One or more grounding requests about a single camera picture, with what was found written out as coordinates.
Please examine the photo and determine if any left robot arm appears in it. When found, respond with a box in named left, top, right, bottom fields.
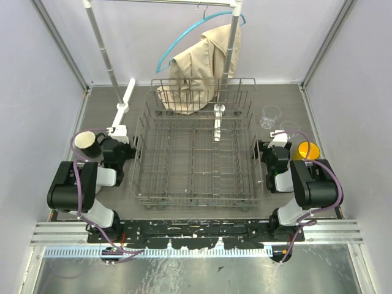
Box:
left=47, top=137, right=137, bottom=243

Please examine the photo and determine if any beige cloth garment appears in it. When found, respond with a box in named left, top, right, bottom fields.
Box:
left=156, top=24, right=231, bottom=115

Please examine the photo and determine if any teal clothes hanger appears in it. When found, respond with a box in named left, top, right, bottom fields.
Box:
left=155, top=11, right=237, bottom=74

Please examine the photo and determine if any white metal clothes rack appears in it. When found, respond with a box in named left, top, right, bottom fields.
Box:
left=83, top=1, right=245, bottom=141

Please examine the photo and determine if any yellow plastic cup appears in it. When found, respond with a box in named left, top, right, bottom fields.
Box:
left=292, top=141, right=320, bottom=160

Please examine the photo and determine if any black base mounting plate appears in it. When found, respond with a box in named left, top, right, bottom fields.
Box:
left=104, top=219, right=297, bottom=250

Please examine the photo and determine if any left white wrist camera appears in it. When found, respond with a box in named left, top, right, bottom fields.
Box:
left=107, top=125, right=129, bottom=144

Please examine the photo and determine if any white slotted cable duct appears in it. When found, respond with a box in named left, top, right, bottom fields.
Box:
left=43, top=246, right=273, bottom=258

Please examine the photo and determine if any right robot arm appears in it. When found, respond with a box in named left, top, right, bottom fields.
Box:
left=253, top=140, right=342, bottom=241

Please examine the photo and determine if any clear plastic cup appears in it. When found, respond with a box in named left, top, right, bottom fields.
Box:
left=260, top=105, right=282, bottom=129
left=279, top=121, right=300, bottom=141

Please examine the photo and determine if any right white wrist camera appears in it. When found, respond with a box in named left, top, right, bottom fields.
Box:
left=268, top=130, right=292, bottom=150

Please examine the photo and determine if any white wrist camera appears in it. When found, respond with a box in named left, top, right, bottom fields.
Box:
left=107, top=125, right=129, bottom=144
left=268, top=130, right=292, bottom=150

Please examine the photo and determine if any grey wire dish rack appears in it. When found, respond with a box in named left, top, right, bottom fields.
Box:
left=130, top=78, right=264, bottom=211

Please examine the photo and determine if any black mug cream inside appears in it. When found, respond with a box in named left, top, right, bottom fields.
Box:
left=74, top=131, right=106, bottom=158

